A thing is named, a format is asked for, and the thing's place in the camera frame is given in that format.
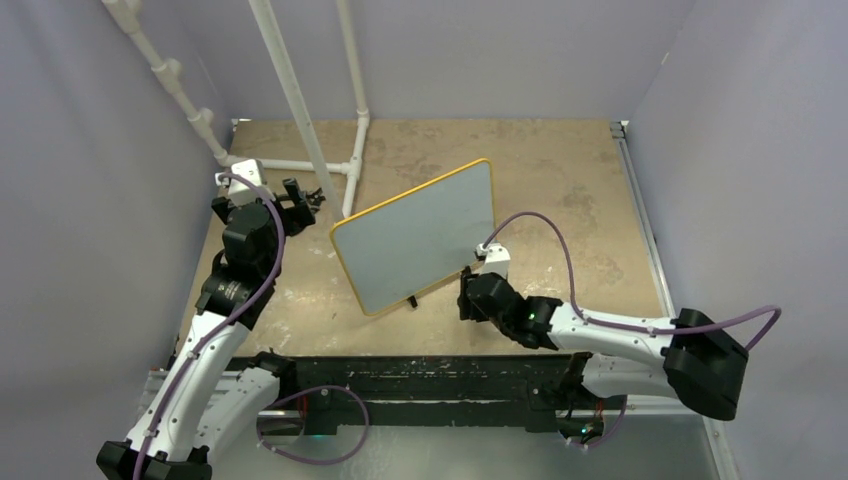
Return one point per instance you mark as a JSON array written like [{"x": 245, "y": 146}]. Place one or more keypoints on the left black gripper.
[{"x": 295, "y": 216}]

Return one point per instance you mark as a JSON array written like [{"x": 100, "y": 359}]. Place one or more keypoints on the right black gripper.
[{"x": 467, "y": 310}]

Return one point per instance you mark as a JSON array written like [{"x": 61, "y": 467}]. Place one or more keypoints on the black handled pliers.
[{"x": 314, "y": 199}]

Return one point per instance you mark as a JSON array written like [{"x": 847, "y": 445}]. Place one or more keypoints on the yellow framed whiteboard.
[{"x": 402, "y": 246}]

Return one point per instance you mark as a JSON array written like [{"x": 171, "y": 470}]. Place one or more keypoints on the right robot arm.
[{"x": 687, "y": 357}]

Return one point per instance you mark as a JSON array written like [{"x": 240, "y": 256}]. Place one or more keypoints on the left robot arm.
[{"x": 163, "y": 444}]

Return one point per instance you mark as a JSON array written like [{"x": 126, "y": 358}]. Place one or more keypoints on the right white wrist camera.
[{"x": 495, "y": 259}]

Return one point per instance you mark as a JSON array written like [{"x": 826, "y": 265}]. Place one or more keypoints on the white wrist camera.
[
  {"x": 253, "y": 172},
  {"x": 495, "y": 259}
]

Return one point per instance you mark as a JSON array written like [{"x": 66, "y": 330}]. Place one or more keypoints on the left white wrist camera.
[{"x": 253, "y": 172}]

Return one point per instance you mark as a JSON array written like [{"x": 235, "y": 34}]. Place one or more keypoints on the white PVC pipe frame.
[{"x": 339, "y": 181}]

